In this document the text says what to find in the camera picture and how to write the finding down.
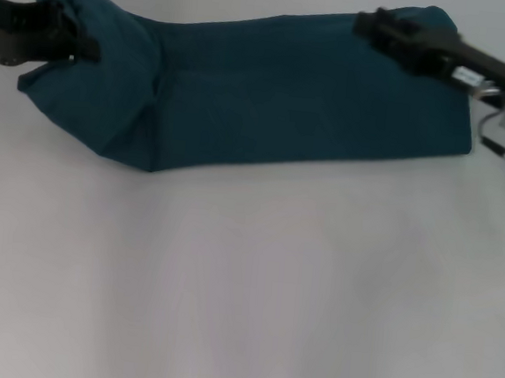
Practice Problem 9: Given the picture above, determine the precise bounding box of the thin dark gripper cable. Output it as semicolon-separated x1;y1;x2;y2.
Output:
475;109;505;159

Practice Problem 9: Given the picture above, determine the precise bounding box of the teal t-shirt with pink lettering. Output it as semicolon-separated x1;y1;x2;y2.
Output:
0;0;486;202

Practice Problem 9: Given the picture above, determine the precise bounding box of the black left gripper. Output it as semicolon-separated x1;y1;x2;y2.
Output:
0;0;107;75

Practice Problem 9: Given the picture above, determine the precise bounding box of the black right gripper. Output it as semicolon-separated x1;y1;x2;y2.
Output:
349;4;505;96

